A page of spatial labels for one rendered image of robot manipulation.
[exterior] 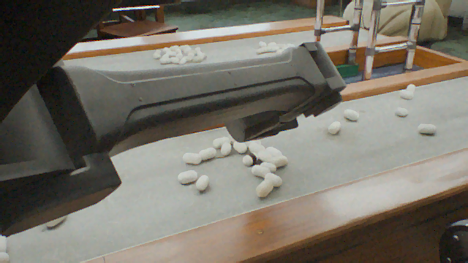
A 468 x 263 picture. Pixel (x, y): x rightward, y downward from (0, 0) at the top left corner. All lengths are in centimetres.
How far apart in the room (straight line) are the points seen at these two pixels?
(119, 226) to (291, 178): 31
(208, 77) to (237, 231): 31
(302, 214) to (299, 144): 27
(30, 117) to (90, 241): 43
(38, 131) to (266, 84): 23
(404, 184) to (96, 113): 58
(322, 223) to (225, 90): 33
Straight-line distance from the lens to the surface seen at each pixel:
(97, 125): 27
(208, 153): 82
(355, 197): 71
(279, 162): 80
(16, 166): 24
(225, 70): 38
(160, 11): 366
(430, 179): 80
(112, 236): 67
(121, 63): 144
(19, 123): 26
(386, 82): 122
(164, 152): 87
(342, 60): 151
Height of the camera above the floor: 116
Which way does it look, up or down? 27 degrees down
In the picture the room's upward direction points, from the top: straight up
